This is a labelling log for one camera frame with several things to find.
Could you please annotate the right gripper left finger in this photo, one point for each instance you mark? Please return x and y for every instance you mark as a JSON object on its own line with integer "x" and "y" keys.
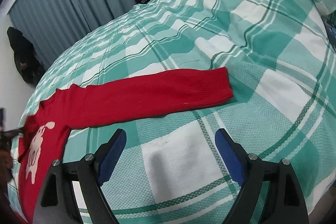
{"x": 57, "y": 202}

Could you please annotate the red sweater with white motif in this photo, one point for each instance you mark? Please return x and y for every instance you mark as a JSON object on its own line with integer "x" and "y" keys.
{"x": 46, "y": 132}

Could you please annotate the green plaid bed cover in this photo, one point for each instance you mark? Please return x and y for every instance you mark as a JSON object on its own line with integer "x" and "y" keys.
{"x": 282, "y": 72}

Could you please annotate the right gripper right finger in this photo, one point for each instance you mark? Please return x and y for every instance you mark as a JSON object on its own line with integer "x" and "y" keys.
{"x": 284, "y": 200}

